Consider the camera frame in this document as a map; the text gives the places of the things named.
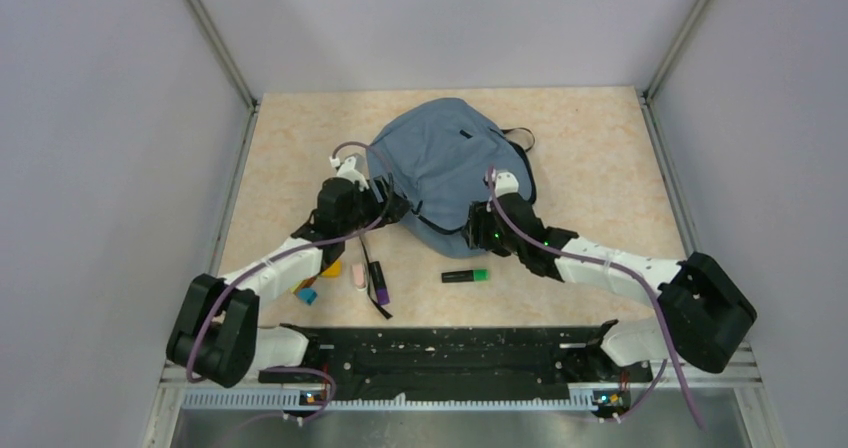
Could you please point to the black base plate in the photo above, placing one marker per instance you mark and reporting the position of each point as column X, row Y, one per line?
column 452, row 364

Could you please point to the yellow sharpener block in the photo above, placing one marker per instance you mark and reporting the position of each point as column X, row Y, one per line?
column 333, row 271

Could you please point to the purple highlighter pen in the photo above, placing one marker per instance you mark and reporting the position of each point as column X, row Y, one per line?
column 378, row 282

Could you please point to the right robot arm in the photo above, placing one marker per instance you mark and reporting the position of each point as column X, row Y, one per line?
column 700, row 317

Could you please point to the aluminium frame rail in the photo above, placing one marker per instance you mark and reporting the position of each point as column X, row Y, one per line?
column 734, row 406

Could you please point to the blue small block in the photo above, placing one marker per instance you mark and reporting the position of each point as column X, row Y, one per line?
column 307, row 295

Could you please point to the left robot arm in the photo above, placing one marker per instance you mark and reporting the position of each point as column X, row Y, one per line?
column 215, row 333

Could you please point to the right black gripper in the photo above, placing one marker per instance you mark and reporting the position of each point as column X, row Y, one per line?
column 476, row 228

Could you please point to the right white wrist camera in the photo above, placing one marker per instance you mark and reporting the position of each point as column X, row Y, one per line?
column 502, row 183

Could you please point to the orange yellow sticky notes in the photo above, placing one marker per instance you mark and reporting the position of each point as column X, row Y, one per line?
column 304, row 284

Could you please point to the blue student backpack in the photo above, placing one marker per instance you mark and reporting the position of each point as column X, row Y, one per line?
column 436, row 157

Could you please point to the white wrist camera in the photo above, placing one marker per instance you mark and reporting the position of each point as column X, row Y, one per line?
column 502, row 183
column 352, row 169

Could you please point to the green highlighter pen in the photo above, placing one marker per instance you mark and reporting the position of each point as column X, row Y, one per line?
column 465, row 276

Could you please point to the pink eraser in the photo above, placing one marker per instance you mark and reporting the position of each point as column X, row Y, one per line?
column 359, row 276

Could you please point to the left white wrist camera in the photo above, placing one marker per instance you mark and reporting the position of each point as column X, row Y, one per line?
column 352, row 169

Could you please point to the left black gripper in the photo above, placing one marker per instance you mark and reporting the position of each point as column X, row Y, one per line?
column 383, row 189

